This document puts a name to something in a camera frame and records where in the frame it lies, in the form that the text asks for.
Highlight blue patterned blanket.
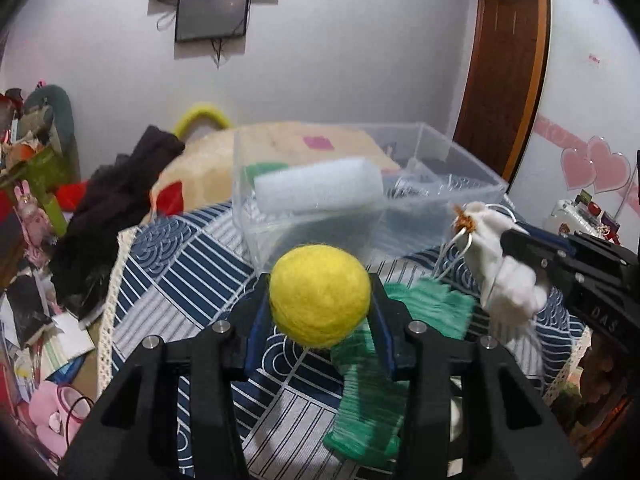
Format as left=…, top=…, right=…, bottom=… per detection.
left=97, top=199, right=592, bottom=480

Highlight yellow bag handle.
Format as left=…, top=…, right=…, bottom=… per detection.
left=173, top=103, right=234, bottom=139

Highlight white foam sponge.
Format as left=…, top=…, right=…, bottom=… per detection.
left=253, top=157, right=385, bottom=216

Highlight white cloth drawstring pouch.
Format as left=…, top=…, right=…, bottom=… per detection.
left=451, top=201, right=549, bottom=327

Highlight dark brown cloth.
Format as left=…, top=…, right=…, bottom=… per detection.
left=49, top=124, right=186, bottom=319

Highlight beige plush pillow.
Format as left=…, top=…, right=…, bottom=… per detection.
left=149, top=121, right=402, bottom=222

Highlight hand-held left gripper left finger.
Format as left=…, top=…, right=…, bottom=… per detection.
left=57, top=271, right=275, bottom=480

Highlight yellow yarn ball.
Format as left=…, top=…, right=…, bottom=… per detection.
left=269, top=245, right=372, bottom=350

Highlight grey green chair back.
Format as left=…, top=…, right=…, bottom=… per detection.
left=24, top=84, right=77, bottom=162

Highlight pile of papers and clutter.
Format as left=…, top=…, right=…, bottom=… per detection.
left=0, top=87, right=108, bottom=411

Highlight clear plastic storage box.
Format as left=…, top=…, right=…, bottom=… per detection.
left=232, top=121, right=507, bottom=274

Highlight black framed wall screen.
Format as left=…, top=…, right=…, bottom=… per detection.
left=174, top=0, right=251, bottom=44

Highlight brown wooden door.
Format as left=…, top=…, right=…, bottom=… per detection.
left=452, top=0, right=552, bottom=182

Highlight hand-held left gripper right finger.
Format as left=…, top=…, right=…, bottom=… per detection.
left=366, top=272, right=585, bottom=480

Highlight pink heart wall stickers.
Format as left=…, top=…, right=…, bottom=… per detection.
left=559, top=135, right=632, bottom=194

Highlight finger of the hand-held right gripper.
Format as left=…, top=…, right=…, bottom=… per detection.
left=520, top=222, right=583, bottom=253
left=499, top=229, right=557, bottom=281

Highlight green yarn skein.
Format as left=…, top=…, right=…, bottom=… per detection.
left=323, top=282, right=477, bottom=467

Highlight pink plush slipper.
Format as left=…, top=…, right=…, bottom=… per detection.
left=27, top=379, right=97, bottom=457

